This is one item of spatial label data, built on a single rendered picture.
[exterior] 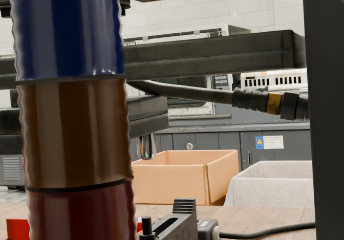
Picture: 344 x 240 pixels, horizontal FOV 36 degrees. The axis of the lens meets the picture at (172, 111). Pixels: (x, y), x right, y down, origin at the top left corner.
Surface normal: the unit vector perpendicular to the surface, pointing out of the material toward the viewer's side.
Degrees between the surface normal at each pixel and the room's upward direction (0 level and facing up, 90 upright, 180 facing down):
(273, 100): 61
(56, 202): 76
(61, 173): 104
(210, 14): 90
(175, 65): 90
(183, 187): 86
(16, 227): 90
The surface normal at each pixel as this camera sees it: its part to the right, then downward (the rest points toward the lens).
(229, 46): -0.34, 0.07
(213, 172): 0.88, -0.07
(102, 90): 0.65, -0.26
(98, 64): 0.58, 0.25
